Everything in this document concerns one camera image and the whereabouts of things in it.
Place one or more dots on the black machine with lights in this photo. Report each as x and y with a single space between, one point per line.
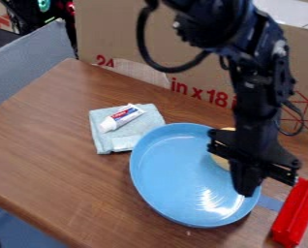
31 14

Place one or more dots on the white toothpaste tube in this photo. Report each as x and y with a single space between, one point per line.
124 115

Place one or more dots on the red plastic block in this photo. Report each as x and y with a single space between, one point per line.
291 223

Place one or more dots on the blue plate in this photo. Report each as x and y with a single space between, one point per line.
180 181

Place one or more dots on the yellow ball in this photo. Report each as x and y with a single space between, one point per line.
223 163

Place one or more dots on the light blue folded cloth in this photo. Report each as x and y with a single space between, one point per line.
123 139

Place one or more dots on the brown cardboard box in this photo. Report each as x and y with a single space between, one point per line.
105 32

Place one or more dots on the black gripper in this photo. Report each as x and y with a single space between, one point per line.
256 156

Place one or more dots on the blue tape strip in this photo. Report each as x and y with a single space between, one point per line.
269 203

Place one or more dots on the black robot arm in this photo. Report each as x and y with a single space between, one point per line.
232 29

